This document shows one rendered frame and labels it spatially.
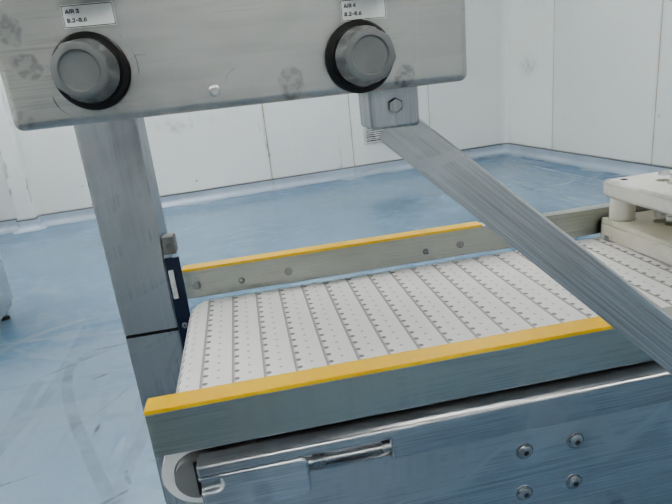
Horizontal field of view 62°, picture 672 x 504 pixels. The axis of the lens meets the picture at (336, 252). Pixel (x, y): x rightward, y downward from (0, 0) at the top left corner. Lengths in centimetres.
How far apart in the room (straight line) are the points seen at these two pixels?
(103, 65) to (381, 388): 25
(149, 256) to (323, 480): 33
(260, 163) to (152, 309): 483
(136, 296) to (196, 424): 30
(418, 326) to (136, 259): 31
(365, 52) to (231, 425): 24
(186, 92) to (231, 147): 512
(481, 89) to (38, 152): 427
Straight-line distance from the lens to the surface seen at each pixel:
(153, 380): 69
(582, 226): 73
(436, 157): 34
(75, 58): 27
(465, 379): 39
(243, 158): 542
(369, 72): 26
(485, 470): 45
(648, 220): 72
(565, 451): 47
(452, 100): 606
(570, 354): 42
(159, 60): 28
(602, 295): 34
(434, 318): 52
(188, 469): 41
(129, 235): 63
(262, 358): 48
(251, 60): 28
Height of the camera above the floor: 103
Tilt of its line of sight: 18 degrees down
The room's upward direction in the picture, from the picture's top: 6 degrees counter-clockwise
